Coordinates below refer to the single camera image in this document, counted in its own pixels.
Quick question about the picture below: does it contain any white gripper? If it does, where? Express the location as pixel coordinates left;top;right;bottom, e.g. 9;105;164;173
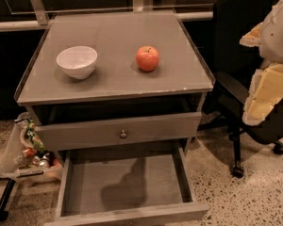
240;0;283;126

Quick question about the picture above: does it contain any red apple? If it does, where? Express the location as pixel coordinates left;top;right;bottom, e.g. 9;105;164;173
136;46;159;72

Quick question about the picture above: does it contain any grey drawer cabinet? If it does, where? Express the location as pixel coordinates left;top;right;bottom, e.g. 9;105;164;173
13;9;216;226

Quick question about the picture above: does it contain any round metal drawer knob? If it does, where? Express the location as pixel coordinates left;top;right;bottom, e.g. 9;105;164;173
120;130;127;138

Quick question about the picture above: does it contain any open grey middle drawer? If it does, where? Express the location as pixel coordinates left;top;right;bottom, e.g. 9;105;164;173
44;147;208;226

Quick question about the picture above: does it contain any closed grey top drawer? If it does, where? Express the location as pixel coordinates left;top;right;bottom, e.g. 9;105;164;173
36;112;201;152

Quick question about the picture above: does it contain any black office chair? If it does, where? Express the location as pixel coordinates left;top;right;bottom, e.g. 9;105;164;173
201;0;283;178

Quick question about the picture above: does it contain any white ceramic bowl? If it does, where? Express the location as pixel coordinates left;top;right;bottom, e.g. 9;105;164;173
56;46;98;80

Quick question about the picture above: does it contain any metal railing with glass panel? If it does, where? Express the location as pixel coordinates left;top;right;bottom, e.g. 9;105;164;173
0;0;215;32

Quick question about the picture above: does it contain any black cart leg with wheel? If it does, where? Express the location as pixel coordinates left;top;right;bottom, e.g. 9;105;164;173
0;179;15;221

